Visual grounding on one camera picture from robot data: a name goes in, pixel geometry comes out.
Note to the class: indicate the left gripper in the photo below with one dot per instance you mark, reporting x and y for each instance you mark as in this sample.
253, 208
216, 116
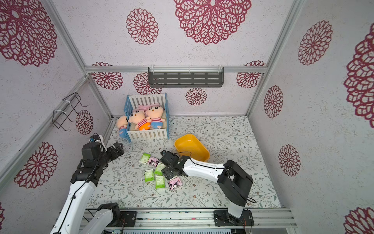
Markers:
115, 154

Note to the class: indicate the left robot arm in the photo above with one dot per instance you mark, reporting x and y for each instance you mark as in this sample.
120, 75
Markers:
83, 184

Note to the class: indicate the plush doll blue shorts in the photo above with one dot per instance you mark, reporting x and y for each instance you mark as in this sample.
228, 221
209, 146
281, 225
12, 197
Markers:
154, 116

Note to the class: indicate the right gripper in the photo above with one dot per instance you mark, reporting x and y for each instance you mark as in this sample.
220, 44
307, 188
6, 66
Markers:
169, 170

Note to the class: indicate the green tissue pack bottom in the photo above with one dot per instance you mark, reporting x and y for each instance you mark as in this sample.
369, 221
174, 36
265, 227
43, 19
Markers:
159, 182

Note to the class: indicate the black wire wall rack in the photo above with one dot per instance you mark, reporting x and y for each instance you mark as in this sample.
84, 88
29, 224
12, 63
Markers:
70, 104

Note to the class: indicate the green tissue pack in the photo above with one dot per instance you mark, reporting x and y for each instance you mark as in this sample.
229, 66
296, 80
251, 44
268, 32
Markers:
149, 175
144, 158
159, 182
159, 168

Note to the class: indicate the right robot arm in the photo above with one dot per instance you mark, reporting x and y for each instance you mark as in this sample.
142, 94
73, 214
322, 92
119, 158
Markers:
234, 182

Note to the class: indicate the pink kuromi tissue pack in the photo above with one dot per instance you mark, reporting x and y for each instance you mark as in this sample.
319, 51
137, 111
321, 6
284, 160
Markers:
174, 183
153, 161

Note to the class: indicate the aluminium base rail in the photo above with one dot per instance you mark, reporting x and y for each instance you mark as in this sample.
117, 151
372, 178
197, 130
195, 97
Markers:
157, 219

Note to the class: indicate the blue white toy crib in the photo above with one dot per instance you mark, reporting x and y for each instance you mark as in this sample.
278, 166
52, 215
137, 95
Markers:
132, 102

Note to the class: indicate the grey wall shelf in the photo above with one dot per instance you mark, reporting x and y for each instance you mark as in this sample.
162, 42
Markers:
186, 78

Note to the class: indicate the pink kuromi tissue pack bottom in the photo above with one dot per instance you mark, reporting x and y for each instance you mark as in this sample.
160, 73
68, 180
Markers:
174, 183

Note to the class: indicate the plush doll outside crib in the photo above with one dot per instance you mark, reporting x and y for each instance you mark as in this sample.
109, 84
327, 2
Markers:
122, 124

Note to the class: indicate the pink kuromi tissue pack left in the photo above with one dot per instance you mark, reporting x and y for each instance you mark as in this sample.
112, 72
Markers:
153, 161

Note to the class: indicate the plush doll orange shorts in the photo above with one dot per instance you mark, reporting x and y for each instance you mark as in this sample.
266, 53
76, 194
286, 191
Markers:
139, 120

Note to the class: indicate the yellow plastic storage box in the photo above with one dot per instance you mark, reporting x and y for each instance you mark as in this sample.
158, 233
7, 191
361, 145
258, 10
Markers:
189, 145

